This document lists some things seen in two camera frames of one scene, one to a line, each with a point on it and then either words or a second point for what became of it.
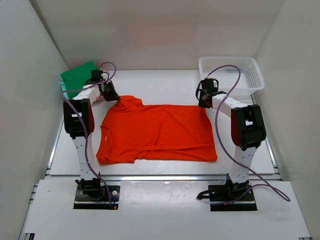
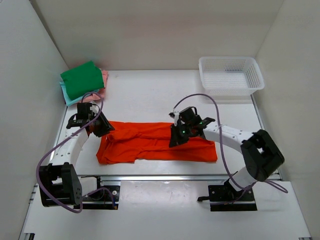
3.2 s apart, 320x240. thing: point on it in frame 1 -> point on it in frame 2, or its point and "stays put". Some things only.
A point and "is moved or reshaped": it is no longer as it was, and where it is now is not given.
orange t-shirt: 131,131 is moved or reshaped
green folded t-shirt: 75,77 stays put
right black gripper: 200,103 -> 175,139
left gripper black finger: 109,92 -> 101,127
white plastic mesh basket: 236,75 stays put
